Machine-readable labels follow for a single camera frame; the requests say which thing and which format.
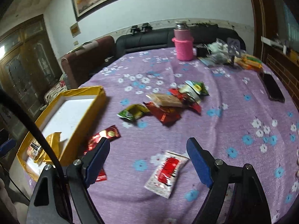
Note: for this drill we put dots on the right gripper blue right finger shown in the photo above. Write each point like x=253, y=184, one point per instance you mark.
x=215, y=174

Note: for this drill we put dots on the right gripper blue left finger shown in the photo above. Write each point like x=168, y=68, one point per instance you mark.
x=81, y=174

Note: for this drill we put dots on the dark red foil snack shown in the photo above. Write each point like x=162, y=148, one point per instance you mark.
x=96, y=155

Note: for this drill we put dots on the white red snack packet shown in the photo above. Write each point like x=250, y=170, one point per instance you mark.
x=163, y=179

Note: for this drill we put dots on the red shiny snack bag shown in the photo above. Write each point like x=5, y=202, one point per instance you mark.
x=166, y=115

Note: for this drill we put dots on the green yellow pea snack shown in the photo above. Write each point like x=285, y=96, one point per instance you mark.
x=133, y=112

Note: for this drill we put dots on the beige cracker packet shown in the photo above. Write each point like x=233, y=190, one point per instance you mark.
x=165, y=100

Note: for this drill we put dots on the yellow cardboard box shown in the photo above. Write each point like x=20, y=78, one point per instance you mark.
x=73, y=114

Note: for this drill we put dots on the purple floral tablecloth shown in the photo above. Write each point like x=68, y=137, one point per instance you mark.
x=238, y=124

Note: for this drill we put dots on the red candy wrapper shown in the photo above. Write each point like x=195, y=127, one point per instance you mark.
x=187, y=101

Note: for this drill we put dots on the white green snack packet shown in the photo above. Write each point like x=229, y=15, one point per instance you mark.
x=189, y=94

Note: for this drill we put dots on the black smartphone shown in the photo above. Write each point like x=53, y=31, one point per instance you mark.
x=272, y=89

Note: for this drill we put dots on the brown armchair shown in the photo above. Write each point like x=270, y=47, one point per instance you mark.
x=81, y=63

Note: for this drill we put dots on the orange snack boxes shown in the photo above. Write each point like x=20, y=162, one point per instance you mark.
x=249, y=62

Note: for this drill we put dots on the wooden cabinet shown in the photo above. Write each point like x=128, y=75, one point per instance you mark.
x=29, y=67

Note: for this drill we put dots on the white plastic bag pile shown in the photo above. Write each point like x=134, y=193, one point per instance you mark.
x=218, y=52

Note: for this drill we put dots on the black phone stand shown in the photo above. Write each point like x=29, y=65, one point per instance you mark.
x=234, y=50

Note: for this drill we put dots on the pink sleeved thermos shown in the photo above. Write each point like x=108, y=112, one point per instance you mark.
x=183, y=41

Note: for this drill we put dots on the black leather sofa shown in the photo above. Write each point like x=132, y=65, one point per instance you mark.
x=162, y=38

